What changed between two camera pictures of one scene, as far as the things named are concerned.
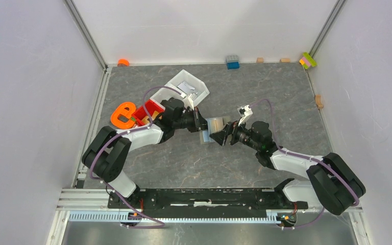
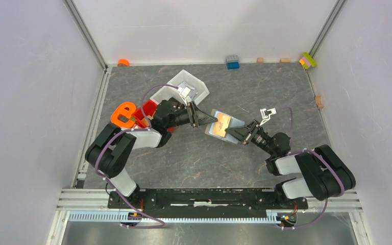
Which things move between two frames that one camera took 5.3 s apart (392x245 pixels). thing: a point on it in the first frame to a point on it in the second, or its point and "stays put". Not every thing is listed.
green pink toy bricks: (307, 60) stays put
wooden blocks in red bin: (154, 115) stays put
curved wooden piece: (319, 104) stays put
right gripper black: (220, 137) to (242, 133)
